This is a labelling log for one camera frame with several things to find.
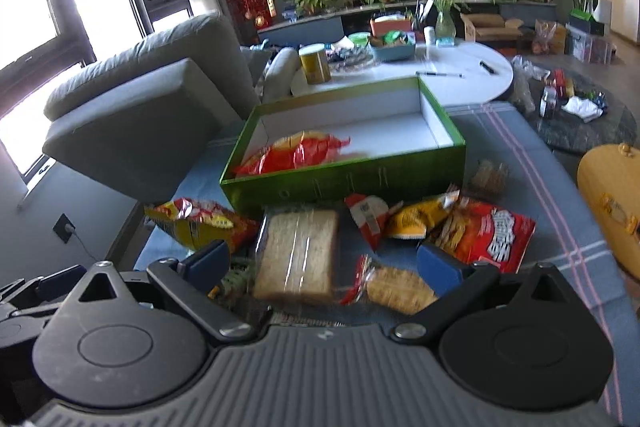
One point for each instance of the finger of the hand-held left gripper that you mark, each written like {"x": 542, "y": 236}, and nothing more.
{"x": 60, "y": 284}

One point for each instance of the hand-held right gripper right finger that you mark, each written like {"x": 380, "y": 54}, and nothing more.
{"x": 442, "y": 269}

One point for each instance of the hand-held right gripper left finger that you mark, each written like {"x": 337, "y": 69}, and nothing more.
{"x": 207, "y": 262}

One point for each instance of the yellow red chip bag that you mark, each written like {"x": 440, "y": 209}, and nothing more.
{"x": 200, "y": 219}

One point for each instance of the clear cracker packet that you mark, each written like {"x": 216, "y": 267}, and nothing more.
{"x": 395, "y": 287}

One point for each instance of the large red snack bag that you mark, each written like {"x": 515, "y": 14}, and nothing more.
{"x": 485, "y": 232}

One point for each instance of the yellow snack packet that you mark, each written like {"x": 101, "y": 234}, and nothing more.
{"x": 415, "y": 219}

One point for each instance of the sliced bread pack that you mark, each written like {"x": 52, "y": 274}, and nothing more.
{"x": 297, "y": 254}

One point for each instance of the small red white packet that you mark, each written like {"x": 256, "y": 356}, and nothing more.
{"x": 367, "y": 217}

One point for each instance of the green cardboard box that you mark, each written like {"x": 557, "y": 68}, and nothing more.
{"x": 350, "y": 179}

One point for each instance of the clear brown snack packet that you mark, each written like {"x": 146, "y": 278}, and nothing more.
{"x": 490, "y": 177}

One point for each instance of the red yellow snack bag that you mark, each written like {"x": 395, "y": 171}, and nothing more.
{"x": 290, "y": 154}

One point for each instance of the blue striped tablecloth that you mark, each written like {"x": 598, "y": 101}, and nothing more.
{"x": 505, "y": 147}

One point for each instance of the grey sofa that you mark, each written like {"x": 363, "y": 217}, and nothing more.
{"x": 135, "y": 117}

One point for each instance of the yellow wooden chair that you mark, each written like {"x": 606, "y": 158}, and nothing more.
{"x": 607, "y": 202}

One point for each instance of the white round table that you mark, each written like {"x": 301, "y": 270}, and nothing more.
{"x": 450, "y": 82}

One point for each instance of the long black pen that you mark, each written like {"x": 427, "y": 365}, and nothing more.
{"x": 440, "y": 75}

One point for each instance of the dark jar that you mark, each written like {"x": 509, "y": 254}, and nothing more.
{"x": 548, "y": 103}

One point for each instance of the dark round table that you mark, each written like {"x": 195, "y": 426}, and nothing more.
{"x": 585, "y": 127}

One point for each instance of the clear plastic bag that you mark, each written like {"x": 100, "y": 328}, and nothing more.
{"x": 522, "y": 82}

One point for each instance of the short black pen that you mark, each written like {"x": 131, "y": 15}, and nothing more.
{"x": 487, "y": 67}

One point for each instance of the white cloth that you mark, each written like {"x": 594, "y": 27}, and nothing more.
{"x": 581, "y": 107}

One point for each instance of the yellow can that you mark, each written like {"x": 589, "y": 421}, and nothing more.
{"x": 315, "y": 64}

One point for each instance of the pile of clothes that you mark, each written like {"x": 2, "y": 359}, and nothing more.
{"x": 265, "y": 44}

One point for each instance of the blue basket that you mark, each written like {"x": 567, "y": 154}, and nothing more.
{"x": 395, "y": 49}

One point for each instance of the teal tissue pack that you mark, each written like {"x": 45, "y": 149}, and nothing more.
{"x": 445, "y": 42}

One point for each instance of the glass plate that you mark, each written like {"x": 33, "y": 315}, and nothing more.
{"x": 350, "y": 59}

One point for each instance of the white bottle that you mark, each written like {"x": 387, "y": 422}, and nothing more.
{"x": 429, "y": 35}

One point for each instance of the green lidded container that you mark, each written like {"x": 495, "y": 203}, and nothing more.
{"x": 359, "y": 39}

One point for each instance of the glass vase with plant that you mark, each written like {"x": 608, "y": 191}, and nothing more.
{"x": 445, "y": 19}

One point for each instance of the orange box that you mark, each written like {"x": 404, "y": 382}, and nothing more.
{"x": 390, "y": 24}

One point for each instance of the orange bag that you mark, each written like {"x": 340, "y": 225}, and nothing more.
{"x": 549, "y": 37}

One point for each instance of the grey television cabinet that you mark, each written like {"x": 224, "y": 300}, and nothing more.
{"x": 320, "y": 27}

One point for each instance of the clear storage boxes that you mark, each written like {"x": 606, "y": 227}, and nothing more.
{"x": 590, "y": 44}

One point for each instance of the wall socket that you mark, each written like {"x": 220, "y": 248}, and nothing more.
{"x": 64, "y": 228}

